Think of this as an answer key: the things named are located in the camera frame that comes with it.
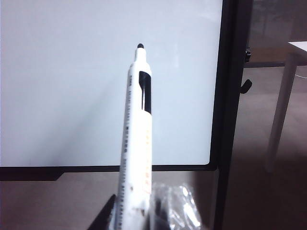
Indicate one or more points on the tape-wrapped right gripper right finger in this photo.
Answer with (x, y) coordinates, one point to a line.
(175, 210)

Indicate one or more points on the white whiteboard with black frame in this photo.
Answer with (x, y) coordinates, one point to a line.
(72, 83)

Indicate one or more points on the white table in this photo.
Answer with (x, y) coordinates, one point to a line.
(280, 115)

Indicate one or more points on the black whiteboard stand post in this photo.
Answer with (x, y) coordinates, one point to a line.
(233, 119)

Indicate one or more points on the white marker pen black tip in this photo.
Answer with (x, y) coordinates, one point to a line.
(139, 143)

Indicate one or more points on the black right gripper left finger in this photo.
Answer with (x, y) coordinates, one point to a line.
(106, 215)

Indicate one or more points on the black stand clamp knob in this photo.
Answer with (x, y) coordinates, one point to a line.
(247, 55)

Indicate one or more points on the black whiteboard marker tray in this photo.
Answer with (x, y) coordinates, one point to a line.
(31, 174)

